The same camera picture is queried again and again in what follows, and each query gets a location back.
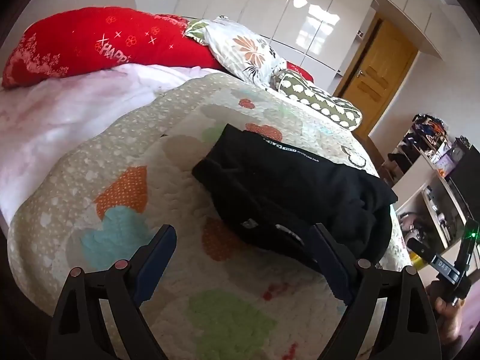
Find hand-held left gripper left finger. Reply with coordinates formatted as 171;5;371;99
47;224;177;360

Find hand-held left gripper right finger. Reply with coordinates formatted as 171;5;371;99
310;223;443;360

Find black pants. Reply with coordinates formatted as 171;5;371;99
192;124;399;271

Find person's right hand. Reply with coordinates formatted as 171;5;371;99
425;281;466;346

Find cluttered white shelf unit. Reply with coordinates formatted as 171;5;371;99
382;135;480;271

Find black screen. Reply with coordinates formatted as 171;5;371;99
444;145;480;233

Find heart patterned quilt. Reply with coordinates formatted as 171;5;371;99
7;73;413;360

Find pile of clothes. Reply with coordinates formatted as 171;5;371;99
410;113;449;149

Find green white patterned pillow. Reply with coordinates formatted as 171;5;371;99
272;69;364;131

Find pale pink bed sheet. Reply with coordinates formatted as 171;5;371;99
0;64;226;229

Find wooden door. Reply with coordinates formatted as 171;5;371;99
334;13;419;137

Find red printed pillow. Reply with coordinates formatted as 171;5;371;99
2;6;226;90
285;60;314;82

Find white floral pillow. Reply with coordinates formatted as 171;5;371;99
184;16;289;90

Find white overhead cabinet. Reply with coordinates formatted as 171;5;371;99
375;0;461;59

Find glossy white wardrobe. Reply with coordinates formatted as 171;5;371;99
176;0;376;98

